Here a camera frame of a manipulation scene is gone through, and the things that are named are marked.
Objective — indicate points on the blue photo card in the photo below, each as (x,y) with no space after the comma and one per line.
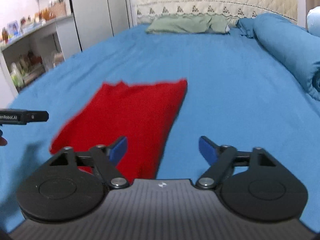
(13,29)

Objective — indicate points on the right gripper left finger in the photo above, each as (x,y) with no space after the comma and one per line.
(105,161)

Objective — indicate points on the white bag on floor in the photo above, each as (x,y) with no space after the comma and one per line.
(57,58)

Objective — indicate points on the white shelf desk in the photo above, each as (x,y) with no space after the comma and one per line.
(59,34)

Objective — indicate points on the brown bottle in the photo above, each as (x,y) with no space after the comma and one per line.
(5,36)

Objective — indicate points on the person's left hand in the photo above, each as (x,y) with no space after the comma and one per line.
(3,142)

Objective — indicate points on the red knit sweater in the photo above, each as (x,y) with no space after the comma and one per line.
(142,113)

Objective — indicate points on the rolled blue duvet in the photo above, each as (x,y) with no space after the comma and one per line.
(290,44)

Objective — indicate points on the small brown teddy bear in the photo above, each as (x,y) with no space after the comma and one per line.
(47,14)

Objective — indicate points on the blue bed sheet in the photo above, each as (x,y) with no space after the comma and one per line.
(238,94)

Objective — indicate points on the green pillow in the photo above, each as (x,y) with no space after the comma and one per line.
(189,24)

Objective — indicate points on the grey white wardrobe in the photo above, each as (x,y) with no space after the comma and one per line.
(97,20)

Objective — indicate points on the woven basket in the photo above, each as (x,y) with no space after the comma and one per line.
(59,9)

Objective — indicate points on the light blue folded blanket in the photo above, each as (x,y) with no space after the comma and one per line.
(313,21)

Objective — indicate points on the green tissue pack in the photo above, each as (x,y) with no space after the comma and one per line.
(16,76)

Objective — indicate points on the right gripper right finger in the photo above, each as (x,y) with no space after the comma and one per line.
(220,159)

